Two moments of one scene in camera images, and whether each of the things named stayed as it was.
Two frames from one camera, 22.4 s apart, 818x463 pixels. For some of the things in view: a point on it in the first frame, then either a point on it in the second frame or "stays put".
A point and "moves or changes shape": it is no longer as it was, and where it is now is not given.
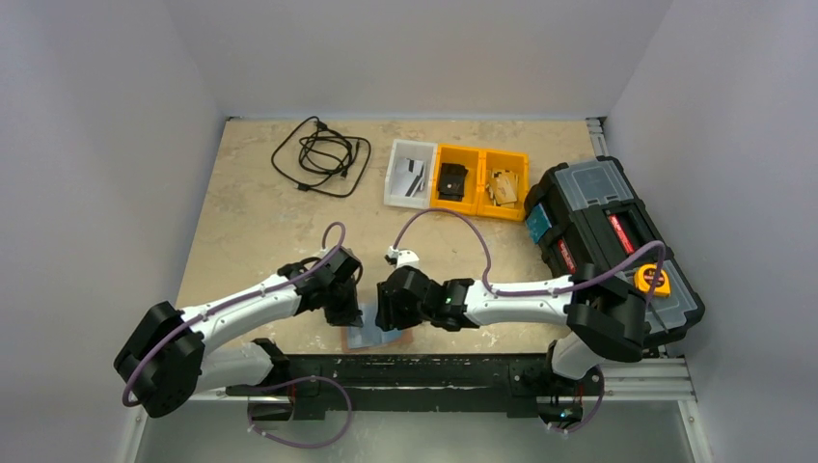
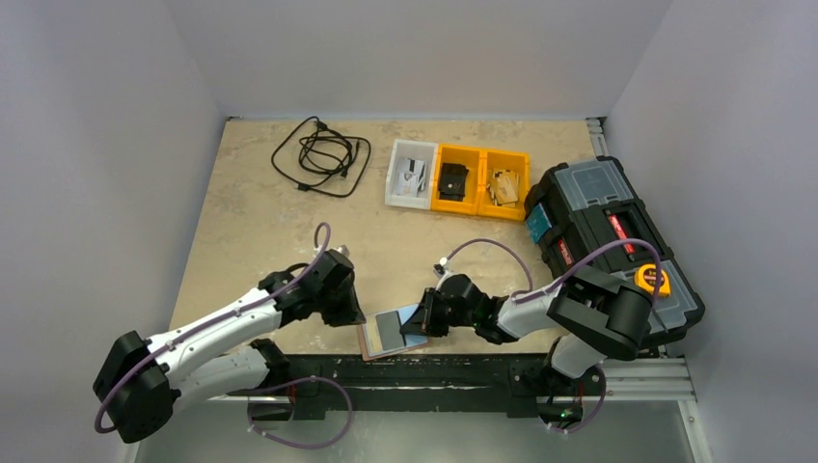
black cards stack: x=451 y=182 stays put
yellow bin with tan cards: x=503 y=183 stays put
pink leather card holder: x=370 y=335 moves or changes shape
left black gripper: x=350 y=314 stays put
